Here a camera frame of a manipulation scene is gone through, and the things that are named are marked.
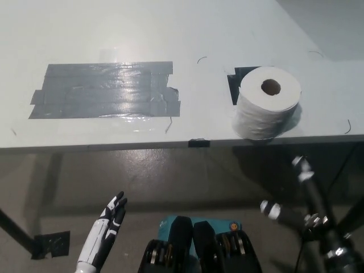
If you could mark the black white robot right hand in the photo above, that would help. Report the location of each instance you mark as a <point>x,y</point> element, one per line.
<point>311,193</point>

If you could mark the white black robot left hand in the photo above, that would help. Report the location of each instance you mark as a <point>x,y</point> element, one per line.
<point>98,236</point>

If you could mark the white toilet paper roll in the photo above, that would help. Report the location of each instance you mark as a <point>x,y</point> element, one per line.
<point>256,113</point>

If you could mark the black robot torso left block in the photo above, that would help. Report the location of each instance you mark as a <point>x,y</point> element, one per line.
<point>177,241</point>

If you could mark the teal robot torso box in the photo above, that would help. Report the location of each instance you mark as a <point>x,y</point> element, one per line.
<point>219,223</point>

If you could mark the black slanted table leg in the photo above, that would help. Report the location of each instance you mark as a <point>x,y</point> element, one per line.
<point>354,211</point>
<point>17,230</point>

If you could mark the small black tape tab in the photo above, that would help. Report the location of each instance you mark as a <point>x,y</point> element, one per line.
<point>199,143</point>

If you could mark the black tape square patch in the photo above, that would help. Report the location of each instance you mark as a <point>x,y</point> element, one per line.
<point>234,82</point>

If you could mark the grey duct tape patch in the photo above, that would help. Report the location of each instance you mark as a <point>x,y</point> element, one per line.
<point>108,91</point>

